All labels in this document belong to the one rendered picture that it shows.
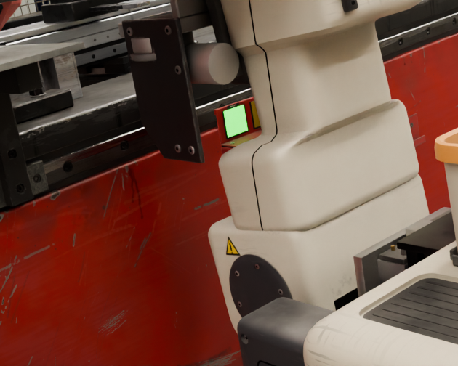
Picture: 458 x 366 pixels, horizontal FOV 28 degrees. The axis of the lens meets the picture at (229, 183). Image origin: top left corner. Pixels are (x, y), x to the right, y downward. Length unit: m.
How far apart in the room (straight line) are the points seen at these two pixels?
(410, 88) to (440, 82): 0.13
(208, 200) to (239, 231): 0.68
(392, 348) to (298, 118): 0.33
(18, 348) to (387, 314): 0.83
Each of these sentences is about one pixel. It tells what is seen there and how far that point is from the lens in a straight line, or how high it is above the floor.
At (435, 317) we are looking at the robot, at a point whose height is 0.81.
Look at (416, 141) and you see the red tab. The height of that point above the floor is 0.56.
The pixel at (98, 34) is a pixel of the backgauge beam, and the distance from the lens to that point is 2.00.
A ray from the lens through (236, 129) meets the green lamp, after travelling 1.53.
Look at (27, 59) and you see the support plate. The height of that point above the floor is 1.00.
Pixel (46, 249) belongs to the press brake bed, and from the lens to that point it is 1.48.
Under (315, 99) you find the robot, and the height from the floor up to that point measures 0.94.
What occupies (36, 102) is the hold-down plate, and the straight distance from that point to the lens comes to 1.52.
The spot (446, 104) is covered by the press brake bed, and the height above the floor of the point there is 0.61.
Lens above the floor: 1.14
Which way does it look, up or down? 16 degrees down
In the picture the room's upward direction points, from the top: 10 degrees counter-clockwise
